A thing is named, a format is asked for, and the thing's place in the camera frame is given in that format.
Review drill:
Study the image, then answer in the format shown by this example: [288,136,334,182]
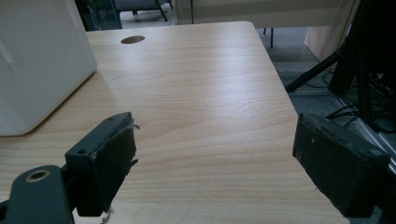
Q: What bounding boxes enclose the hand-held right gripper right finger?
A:
[292,112,391,218]

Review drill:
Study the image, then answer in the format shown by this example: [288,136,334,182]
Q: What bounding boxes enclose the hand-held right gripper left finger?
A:
[64,111,140,217]

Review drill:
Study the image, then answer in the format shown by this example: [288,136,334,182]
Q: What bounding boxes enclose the black tripod stand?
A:
[284,0,396,133]

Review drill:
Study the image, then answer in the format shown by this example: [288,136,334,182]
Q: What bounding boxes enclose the white plastic container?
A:
[0,0,98,137]

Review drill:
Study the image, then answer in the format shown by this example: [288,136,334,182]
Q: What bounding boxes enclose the grey chair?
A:
[114,0,174,22]

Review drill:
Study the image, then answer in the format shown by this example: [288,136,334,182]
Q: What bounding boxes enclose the beige cabinet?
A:
[174,0,359,62]

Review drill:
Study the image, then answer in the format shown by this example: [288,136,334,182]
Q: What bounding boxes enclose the aluminium rail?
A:
[335,96,396,175]

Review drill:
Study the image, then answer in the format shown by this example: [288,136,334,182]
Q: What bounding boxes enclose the black cables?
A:
[325,104,396,134]

